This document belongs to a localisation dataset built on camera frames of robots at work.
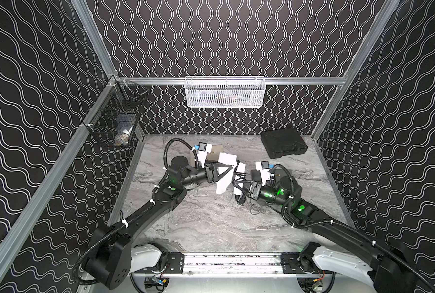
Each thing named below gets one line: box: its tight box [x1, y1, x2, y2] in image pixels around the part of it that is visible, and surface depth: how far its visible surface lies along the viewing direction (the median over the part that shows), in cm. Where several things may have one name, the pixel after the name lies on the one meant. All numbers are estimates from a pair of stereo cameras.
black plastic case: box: [260, 128, 308, 160], surface depth 112 cm
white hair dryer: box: [215, 152, 246, 203], surface depth 70 cm
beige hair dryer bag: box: [206, 143, 224, 162], surface depth 73 cm
